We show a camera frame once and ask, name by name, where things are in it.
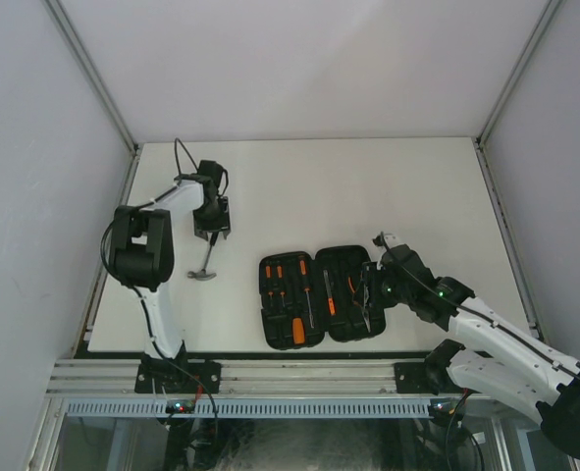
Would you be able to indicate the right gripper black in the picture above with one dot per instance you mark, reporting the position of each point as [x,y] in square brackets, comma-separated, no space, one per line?
[372,274]

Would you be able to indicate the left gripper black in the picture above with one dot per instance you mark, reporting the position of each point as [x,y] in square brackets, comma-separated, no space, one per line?
[201,229]

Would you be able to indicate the long nose pliers orange handles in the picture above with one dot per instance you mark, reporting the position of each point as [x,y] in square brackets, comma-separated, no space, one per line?
[359,299]

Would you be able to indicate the black plastic tool case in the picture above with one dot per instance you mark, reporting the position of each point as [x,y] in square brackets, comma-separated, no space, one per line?
[347,325]

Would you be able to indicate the small precision screwdriver orange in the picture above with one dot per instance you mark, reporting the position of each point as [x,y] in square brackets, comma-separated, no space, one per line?
[282,286]

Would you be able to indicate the claw hammer orange black handle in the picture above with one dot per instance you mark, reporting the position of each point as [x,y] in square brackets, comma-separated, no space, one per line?
[298,332]

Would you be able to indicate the small screwdriver orange black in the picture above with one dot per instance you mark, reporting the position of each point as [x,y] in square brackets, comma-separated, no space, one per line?
[269,285]

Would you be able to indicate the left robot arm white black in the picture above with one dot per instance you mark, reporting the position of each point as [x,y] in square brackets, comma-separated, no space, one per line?
[137,250]

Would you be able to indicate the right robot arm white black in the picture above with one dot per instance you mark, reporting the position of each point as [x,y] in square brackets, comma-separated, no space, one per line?
[484,353]

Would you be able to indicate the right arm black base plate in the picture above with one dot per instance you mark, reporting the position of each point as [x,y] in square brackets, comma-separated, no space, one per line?
[413,377]

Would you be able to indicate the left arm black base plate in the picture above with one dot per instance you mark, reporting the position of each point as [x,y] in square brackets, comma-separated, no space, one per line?
[157,376]

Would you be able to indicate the aluminium front rail frame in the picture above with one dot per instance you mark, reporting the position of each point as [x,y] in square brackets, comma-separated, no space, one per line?
[240,378]

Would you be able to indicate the grey slotted cable duct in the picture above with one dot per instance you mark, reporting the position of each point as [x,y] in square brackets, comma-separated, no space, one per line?
[259,408]

